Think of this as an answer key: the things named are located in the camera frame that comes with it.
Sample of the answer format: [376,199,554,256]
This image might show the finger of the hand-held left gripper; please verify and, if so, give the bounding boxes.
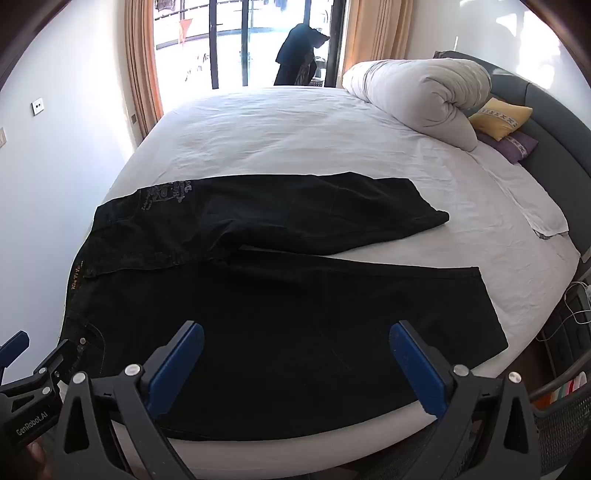
[32,338,89,393]
[0,331,30,372]

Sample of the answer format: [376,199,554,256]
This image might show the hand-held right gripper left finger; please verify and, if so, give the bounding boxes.
[44,320,206,480]

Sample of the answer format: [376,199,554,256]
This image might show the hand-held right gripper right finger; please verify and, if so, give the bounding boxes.
[389,320,543,480]

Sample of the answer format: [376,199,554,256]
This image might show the black denim pants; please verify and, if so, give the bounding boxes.
[59,172,509,441]

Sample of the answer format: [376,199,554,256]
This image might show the person's left hand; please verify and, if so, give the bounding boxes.
[25,440,49,480]

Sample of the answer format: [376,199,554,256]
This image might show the striped colourful cloth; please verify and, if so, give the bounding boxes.
[551,376,583,403]

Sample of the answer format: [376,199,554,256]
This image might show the dark bedside stand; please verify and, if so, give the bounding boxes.
[540,295,591,372]

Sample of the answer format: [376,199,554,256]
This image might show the black mesh basket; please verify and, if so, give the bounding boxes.
[529,364,591,480]

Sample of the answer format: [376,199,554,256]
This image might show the flat white pillow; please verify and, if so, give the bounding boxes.
[466,148,570,240]

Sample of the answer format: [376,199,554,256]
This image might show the purple patterned pillow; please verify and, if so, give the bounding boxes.
[478,130,539,164]

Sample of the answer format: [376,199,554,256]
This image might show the bed with white sheet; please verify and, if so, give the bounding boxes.
[90,85,581,462]

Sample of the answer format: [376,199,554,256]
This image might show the grey upholstered headboard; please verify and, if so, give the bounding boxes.
[434,51,591,278]

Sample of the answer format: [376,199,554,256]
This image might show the yellow patterned pillow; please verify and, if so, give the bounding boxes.
[468,98,533,141]

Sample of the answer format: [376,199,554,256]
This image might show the rolled white duvet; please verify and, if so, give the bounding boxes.
[342,58,492,153]

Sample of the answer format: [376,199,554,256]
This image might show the beige curtain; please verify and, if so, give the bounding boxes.
[124,0,164,146]
[342,0,414,77]

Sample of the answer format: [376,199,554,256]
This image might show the dark hanging garment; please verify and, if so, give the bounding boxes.
[274,24,331,87]

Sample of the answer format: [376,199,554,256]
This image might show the white cable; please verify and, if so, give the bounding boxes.
[538,282,591,342]

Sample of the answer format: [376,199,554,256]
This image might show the black balcony door frame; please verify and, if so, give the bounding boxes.
[152,0,347,90]

